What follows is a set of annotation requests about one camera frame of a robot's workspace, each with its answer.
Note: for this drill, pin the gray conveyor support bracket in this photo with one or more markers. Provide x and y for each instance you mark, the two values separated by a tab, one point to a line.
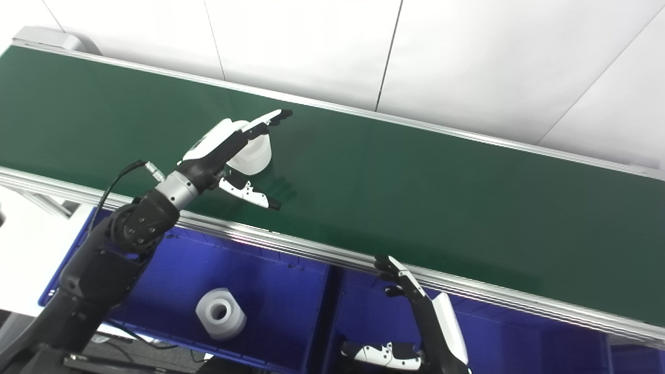
44	203

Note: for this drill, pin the green conveyor belt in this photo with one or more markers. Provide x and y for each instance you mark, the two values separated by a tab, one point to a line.
389	202
467	288

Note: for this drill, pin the blue plastic bin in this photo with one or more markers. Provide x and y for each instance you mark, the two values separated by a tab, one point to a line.
519	343
275	306
639	361

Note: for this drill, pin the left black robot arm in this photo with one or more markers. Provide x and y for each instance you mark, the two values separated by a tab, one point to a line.
104	259

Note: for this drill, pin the black robot torso frame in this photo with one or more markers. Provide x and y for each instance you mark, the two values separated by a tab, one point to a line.
104	363

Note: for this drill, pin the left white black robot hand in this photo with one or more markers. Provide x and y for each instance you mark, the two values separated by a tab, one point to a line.
213	150

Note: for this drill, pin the white cylindrical part with hole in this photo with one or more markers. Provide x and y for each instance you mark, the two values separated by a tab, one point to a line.
221	313

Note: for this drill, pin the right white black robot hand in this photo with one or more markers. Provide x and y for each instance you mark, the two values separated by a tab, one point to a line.
436	327

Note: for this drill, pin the white rounded plastic part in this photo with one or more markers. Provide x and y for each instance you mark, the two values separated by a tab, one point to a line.
254	153

